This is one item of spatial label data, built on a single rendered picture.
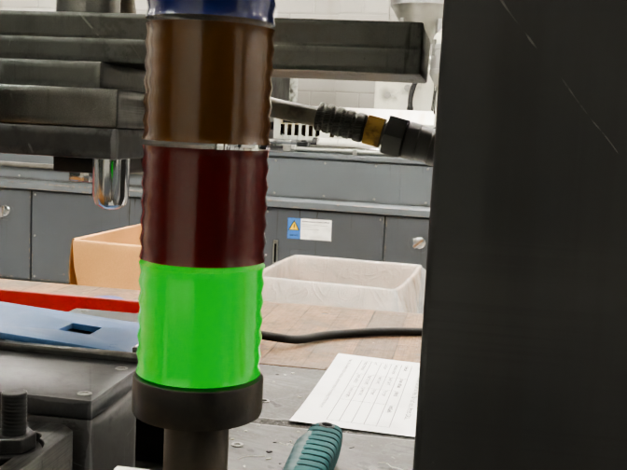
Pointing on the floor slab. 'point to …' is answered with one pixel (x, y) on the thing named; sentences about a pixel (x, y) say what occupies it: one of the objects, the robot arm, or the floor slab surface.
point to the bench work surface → (305, 316)
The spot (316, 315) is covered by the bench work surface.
